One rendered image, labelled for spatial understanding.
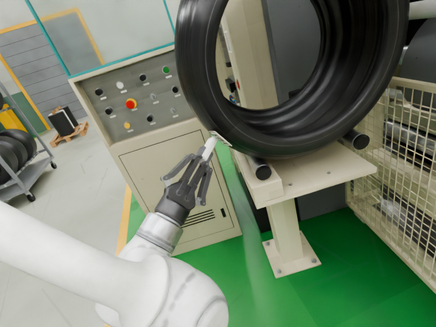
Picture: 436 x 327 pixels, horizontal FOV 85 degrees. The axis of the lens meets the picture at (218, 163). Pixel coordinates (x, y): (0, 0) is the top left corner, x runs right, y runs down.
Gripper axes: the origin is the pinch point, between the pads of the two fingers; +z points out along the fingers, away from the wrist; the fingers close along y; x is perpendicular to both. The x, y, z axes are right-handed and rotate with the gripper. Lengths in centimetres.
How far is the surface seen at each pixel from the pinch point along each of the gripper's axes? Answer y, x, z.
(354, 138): 28.1, 20.1, 20.8
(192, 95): -11.9, 5.1, 5.8
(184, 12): -23.8, 12.3, 14.6
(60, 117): -130, -608, 133
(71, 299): 25, -149, -79
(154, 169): 9, -81, 10
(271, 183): 20.2, 4.5, 2.2
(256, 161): 14.0, 2.5, 5.5
